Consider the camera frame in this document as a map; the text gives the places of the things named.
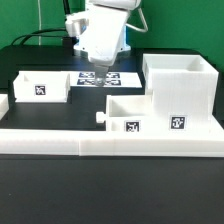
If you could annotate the white L-shaped border fence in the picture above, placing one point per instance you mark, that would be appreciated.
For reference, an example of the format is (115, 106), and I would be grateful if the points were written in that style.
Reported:
(173, 135)

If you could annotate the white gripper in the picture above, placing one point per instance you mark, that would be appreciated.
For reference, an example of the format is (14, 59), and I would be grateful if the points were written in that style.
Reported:
(101, 38)

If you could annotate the white drawer cabinet box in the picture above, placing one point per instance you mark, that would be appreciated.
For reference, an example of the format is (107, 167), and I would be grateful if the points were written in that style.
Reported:
(183, 90)

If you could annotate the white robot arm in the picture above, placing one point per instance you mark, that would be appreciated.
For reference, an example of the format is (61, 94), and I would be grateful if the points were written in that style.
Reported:
(76, 23)

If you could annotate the fiducial marker sheet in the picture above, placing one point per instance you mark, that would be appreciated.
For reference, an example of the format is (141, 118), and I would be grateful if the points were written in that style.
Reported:
(113, 79)

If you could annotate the black connector box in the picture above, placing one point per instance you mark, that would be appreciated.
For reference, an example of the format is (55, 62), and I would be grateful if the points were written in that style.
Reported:
(69, 42)

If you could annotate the white front drawer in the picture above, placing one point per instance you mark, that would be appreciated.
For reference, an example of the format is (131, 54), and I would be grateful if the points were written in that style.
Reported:
(126, 113)

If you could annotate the white drawer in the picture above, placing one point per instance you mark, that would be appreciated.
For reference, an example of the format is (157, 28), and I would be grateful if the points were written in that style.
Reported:
(42, 86)
(126, 113)

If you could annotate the white rear drawer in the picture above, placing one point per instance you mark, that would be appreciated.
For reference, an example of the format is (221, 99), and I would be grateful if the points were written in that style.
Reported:
(42, 86)

